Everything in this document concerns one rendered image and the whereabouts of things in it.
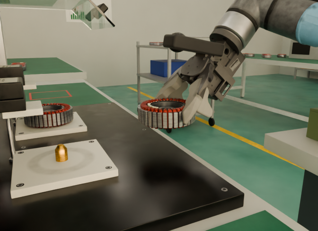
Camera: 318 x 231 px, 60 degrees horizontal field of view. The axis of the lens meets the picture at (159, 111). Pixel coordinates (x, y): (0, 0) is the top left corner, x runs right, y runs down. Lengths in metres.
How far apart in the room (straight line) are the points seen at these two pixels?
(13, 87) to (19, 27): 5.36
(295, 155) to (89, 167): 0.45
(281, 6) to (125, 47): 5.59
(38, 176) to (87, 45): 5.49
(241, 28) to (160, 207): 0.37
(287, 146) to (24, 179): 0.54
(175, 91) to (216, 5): 6.69
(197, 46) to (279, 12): 0.17
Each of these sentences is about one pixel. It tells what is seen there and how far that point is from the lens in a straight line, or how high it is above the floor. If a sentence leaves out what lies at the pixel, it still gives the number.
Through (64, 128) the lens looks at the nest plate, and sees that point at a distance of 0.67.
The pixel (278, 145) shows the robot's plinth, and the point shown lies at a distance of 0.72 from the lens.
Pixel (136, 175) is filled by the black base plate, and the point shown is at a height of 0.77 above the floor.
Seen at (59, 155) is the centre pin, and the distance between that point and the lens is 0.49.
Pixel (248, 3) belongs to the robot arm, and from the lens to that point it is 0.61.
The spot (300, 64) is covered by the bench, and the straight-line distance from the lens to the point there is 3.15.
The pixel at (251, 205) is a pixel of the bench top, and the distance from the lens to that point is 0.44.
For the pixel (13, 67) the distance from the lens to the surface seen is 0.67.
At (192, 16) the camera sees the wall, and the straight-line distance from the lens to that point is 6.84.
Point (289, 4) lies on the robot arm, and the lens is 0.60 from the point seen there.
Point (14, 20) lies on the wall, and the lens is 5.79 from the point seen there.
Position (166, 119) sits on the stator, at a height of 0.84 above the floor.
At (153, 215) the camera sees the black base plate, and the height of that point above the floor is 0.77.
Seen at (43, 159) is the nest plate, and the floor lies 0.78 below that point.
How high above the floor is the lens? 0.98
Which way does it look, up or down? 15 degrees down
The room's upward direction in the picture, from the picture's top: straight up
